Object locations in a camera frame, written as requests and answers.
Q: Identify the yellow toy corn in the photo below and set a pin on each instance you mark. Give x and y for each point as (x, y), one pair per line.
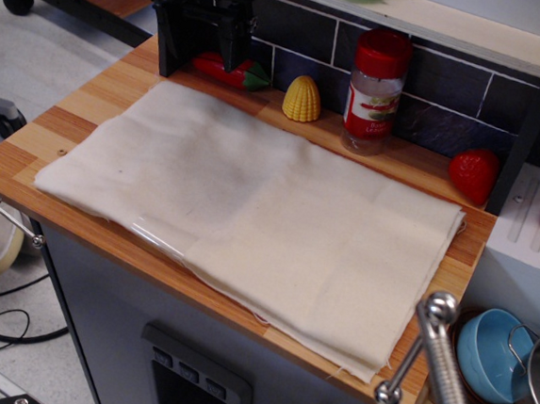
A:
(302, 100)

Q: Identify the cream folded cloth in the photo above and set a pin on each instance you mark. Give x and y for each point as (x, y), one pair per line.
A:
(331, 253)

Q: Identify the red toy strawberry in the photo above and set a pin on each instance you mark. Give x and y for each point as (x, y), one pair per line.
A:
(474, 173)

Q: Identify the grey oven control panel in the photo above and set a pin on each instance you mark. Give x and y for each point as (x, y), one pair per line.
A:
(180, 374)

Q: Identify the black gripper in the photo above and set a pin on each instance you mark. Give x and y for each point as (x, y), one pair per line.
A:
(234, 18)

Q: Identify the red-lidded spice jar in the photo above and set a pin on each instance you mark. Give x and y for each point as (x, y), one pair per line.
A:
(380, 67)

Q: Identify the wooden shelf board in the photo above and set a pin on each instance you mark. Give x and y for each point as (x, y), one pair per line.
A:
(497, 43)

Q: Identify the red toy chili pepper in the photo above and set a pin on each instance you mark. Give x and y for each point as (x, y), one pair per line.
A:
(249, 75)

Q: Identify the blue bowl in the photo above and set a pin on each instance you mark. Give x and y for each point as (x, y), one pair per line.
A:
(492, 353)

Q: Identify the white toy sink drainer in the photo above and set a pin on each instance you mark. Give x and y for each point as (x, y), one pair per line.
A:
(517, 230)

